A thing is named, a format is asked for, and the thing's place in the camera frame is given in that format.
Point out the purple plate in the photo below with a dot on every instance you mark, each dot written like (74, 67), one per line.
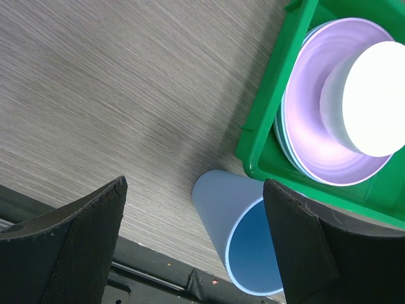
(316, 152)

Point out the green plastic bin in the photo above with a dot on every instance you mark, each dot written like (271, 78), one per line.
(380, 197)

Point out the blue cup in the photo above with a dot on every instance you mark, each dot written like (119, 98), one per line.
(232, 210)

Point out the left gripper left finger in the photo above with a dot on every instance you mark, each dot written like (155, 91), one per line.
(64, 256)

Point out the white bowl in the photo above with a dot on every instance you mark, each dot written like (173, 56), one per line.
(362, 100)

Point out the blue plate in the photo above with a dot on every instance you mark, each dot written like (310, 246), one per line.
(282, 138)

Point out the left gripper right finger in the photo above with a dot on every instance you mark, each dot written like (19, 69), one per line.
(326, 256)

